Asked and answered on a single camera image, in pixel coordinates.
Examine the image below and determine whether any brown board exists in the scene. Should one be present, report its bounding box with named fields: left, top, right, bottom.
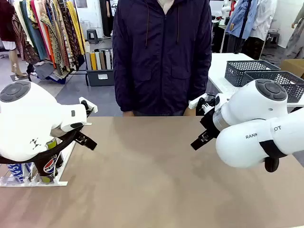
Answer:
left=99, top=50, right=106, bottom=70

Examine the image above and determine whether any mannequin in grey dress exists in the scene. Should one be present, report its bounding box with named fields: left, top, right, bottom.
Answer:
left=284, top=10, right=304, bottom=60

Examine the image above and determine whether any grey storage bin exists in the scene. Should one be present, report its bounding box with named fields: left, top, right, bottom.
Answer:
left=85, top=68, right=115, bottom=87

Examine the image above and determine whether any mannequin in maroon top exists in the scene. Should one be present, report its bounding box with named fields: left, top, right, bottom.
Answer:
left=0, top=0, right=28, bottom=78

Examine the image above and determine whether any white side table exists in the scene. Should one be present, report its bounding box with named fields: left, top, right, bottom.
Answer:
left=206, top=52, right=304, bottom=107

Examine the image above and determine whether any white wire can dispenser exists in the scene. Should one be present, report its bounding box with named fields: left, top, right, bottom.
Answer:
left=0, top=140, right=77, bottom=187

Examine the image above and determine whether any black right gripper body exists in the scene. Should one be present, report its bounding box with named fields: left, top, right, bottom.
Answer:
left=200, top=109, right=221, bottom=141

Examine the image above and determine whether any person's right forearm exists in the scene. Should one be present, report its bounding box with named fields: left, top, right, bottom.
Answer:
left=113, top=68, right=133, bottom=113

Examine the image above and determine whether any person's left forearm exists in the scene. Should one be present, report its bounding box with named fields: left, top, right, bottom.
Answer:
left=189, top=67, right=212, bottom=110

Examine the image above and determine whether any dark patterned hanging garment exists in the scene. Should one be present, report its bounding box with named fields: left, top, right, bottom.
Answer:
left=56, top=0, right=80, bottom=72

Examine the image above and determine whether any blue Pocari Sweat can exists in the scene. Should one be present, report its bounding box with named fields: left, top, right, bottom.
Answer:
left=6, top=162, right=34, bottom=183

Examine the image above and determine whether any white board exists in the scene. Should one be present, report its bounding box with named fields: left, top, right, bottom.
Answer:
left=104, top=49, right=112, bottom=70
left=95, top=51, right=102, bottom=71

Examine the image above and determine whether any grey cloth pile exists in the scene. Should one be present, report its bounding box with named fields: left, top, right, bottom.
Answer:
left=34, top=61, right=57, bottom=80

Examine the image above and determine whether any grey plastic stool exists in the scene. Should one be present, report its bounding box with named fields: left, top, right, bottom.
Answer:
left=86, top=28, right=99, bottom=44

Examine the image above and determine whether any yellow hanging garment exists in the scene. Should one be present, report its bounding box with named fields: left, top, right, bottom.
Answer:
left=66, top=0, right=86, bottom=56

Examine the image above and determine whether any white floor appliance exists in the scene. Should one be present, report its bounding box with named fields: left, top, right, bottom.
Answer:
left=79, top=20, right=92, bottom=36

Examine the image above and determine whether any black green Pepsi can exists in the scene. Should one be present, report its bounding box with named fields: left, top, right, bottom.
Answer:
left=46, top=138, right=59, bottom=151

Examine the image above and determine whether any bare white mannequin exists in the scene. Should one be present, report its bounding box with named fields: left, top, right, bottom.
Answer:
left=221, top=0, right=233, bottom=18

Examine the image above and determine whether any grey square stool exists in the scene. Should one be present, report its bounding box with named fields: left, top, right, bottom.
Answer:
left=265, top=29, right=281, bottom=48

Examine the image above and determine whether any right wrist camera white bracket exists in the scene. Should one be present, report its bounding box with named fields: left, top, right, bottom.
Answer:
left=189, top=93, right=216, bottom=115

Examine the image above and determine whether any person in navy jacket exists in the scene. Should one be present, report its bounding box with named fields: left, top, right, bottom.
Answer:
left=112, top=0, right=213, bottom=117

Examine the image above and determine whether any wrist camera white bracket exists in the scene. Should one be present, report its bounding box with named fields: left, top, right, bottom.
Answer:
left=78, top=96, right=98, bottom=118
left=189, top=93, right=216, bottom=115

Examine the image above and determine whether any black clothes rack frame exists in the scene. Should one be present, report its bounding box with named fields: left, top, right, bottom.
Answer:
left=68, top=0, right=90, bottom=87

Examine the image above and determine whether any orange hanging garment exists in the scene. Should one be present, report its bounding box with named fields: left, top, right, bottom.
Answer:
left=43, top=21, right=57, bottom=69

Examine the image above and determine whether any teal hanging garment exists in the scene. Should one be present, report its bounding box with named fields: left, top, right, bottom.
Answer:
left=19, top=0, right=48, bottom=61

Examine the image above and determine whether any grey plastic woven basket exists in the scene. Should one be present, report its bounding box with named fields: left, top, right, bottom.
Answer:
left=244, top=70, right=304, bottom=104
left=224, top=60, right=282, bottom=88

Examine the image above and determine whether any brown patterned hanging garment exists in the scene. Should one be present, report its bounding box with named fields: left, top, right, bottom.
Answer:
left=11, top=13, right=41, bottom=65

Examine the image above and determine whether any yellow board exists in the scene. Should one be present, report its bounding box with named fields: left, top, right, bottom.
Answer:
left=90, top=52, right=98, bottom=71

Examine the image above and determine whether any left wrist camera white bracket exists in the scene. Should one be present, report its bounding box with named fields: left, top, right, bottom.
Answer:
left=78, top=96, right=98, bottom=118

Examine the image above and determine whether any brown cardboard box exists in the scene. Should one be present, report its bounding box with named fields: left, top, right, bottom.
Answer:
left=279, top=58, right=304, bottom=79

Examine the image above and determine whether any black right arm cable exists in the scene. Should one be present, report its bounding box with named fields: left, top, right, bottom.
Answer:
left=258, top=140, right=289, bottom=173

